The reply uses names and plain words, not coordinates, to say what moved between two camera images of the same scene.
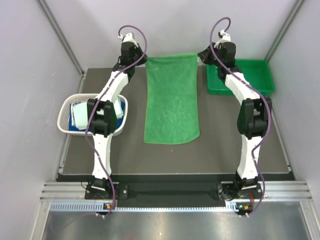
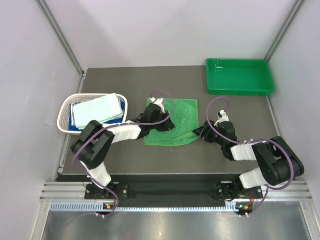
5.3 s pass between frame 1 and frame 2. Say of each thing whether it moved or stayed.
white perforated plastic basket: stayed
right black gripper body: moved
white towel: stayed
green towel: moved
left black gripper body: moved
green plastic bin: stayed
